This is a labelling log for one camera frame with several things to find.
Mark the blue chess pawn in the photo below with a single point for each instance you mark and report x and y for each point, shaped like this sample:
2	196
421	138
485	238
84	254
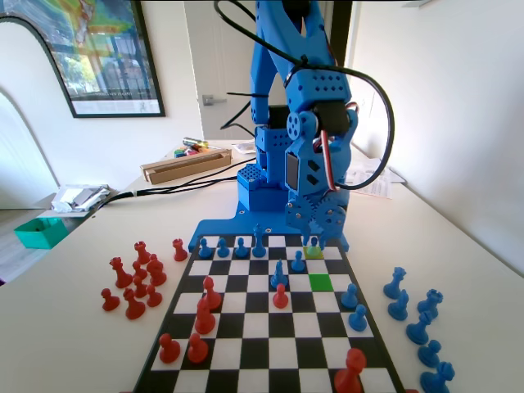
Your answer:
222	248
240	249
313	249
350	297
296	263
204	249
359	319

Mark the red chess queen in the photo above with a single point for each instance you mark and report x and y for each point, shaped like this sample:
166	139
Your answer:
119	275

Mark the framed colourful poster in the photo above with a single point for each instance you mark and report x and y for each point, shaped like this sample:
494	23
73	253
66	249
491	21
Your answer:
110	61

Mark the colourful marker set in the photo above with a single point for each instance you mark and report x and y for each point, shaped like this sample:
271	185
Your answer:
190	152

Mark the silver yellow tube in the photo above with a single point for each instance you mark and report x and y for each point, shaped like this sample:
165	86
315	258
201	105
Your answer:
194	142

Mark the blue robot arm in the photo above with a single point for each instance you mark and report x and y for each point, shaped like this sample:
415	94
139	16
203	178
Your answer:
262	61

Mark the white arched panel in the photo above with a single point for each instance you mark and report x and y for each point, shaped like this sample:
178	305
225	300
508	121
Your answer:
24	61

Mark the green plastic bin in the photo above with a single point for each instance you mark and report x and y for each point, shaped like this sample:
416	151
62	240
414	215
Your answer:
37	235

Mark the small printed paper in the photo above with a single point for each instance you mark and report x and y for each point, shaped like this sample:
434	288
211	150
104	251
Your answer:
243	148

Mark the blue chess queen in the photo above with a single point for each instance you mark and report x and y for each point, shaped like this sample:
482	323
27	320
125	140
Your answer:
395	285

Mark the silver foil paper pile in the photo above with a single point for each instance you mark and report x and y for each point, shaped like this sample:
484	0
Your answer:
78	198

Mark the white paper stack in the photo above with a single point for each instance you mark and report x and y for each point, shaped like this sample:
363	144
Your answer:
395	175

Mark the printed paper sheet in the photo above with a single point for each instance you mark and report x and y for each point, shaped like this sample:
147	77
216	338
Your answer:
380	190

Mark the blue chess king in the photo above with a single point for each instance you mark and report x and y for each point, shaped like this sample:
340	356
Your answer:
258	245

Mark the black white chessboard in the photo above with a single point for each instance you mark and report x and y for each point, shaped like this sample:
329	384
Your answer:
266	327

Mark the red chess rook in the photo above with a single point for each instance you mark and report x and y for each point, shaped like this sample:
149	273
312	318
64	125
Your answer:
142	254
179	251

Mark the red chess pawn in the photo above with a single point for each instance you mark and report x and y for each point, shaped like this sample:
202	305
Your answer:
153	297
168	350
109	301
350	373
140	288
197	350
138	271
280	297

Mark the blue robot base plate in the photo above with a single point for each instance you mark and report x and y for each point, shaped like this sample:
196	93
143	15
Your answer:
229	227

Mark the long cardboard box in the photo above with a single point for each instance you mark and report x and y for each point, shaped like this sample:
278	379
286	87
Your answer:
184	168

